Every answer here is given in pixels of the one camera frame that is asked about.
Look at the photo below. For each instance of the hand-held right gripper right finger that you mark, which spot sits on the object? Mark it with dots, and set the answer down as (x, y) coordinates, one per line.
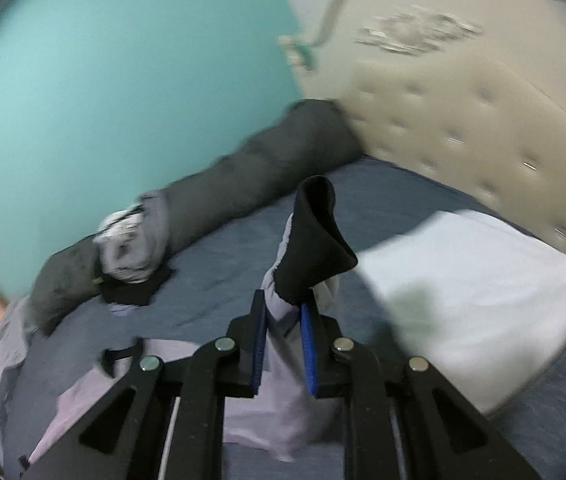
(310, 355)

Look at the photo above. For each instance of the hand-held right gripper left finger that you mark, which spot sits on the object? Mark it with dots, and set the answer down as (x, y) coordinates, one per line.
(258, 350)

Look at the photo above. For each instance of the lavender garment with black cuffs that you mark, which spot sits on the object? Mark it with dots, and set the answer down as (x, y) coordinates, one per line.
(273, 410)

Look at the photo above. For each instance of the blue bed sheet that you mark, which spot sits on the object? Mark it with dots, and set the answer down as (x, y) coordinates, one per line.
(223, 270)

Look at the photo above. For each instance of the black cloth with yellow label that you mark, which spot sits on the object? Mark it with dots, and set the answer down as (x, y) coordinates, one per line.
(128, 292)

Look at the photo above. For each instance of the grey cloth bundle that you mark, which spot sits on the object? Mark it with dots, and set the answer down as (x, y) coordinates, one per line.
(133, 250)

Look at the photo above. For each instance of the white folded cloth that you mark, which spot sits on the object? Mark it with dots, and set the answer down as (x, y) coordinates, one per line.
(463, 300)

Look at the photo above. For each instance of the dark grey rolled duvet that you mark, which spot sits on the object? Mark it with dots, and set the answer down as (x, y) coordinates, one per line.
(243, 180)

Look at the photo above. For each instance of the beige tufted headboard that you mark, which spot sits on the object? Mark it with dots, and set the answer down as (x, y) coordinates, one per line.
(488, 125)

